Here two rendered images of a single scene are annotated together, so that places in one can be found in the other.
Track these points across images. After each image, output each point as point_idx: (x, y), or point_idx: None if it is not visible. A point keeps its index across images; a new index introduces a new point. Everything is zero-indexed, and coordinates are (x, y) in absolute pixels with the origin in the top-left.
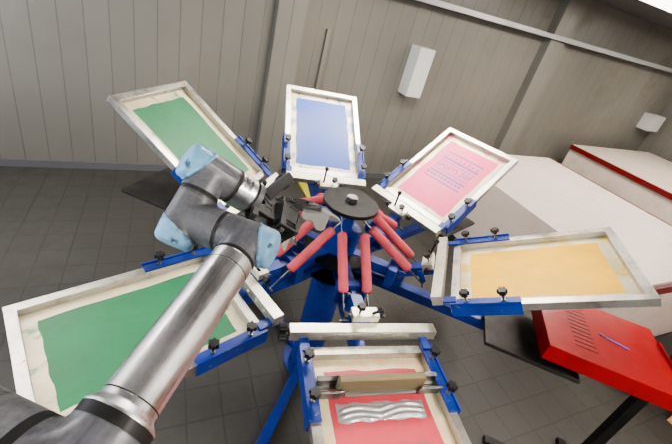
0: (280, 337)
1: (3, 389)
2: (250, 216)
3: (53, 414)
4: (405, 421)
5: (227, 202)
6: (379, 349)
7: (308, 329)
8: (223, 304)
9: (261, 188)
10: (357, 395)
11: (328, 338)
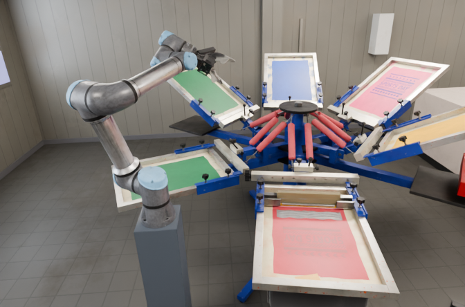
0: (245, 177)
1: None
2: None
3: None
4: (324, 220)
5: None
6: (313, 187)
7: (263, 173)
8: (167, 70)
9: (194, 47)
10: (290, 204)
11: (277, 180)
